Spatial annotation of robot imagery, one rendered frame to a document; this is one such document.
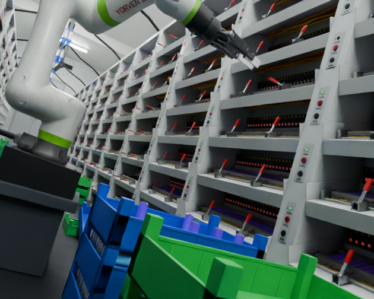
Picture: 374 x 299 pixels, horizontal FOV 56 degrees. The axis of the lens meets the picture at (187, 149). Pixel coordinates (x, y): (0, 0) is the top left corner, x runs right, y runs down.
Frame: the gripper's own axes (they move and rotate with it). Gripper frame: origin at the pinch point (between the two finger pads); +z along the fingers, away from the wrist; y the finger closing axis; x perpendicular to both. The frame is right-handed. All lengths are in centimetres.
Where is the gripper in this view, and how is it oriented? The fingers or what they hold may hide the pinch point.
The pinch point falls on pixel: (249, 60)
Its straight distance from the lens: 129.4
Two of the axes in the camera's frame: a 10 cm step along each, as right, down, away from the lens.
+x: 4.5, -8.7, 1.8
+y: 4.2, 0.3, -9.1
